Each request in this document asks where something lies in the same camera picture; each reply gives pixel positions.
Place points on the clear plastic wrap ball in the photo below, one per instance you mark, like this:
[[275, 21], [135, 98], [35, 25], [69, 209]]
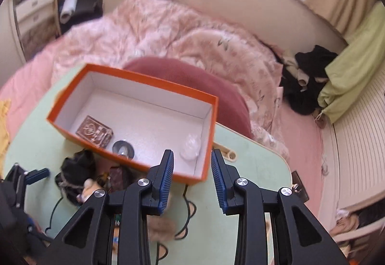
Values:
[[191, 147]]

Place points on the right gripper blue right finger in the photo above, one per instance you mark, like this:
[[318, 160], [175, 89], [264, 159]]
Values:
[[298, 237]]

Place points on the orange cardboard box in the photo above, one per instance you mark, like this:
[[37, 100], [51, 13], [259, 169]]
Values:
[[152, 114]]

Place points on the brown fluffy fur ball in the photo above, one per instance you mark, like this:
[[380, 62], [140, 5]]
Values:
[[161, 229]]

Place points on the black lace satin cloth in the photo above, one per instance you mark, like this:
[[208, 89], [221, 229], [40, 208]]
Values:
[[73, 173]]

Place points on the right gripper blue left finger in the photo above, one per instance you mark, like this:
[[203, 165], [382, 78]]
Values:
[[88, 236]]

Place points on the brown playing card box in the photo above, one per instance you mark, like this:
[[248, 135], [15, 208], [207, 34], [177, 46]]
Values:
[[95, 132]]

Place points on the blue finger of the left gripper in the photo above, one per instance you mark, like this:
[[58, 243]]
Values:
[[36, 175]]

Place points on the light green hanging cloth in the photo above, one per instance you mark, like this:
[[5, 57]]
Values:
[[350, 72]]

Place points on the white helmet doll figure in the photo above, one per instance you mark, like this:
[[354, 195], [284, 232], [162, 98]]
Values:
[[89, 187]]

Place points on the green cartoon lap table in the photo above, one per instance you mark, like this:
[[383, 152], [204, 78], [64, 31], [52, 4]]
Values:
[[201, 195]]

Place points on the black leather pouch red clasp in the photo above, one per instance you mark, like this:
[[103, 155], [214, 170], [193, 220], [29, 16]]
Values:
[[119, 178]]

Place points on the shiny metal funnel cup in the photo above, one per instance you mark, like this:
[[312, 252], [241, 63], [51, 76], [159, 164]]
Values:
[[124, 149]]

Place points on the rolled white paper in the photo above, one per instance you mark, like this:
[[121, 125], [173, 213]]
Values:
[[67, 11]]

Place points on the dark pink pillow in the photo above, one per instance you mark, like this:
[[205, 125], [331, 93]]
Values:
[[232, 112]]

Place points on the pink floral quilt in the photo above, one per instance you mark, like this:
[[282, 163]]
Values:
[[167, 29]]

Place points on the black clothes pile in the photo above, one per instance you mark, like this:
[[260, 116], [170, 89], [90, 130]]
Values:
[[304, 76]]

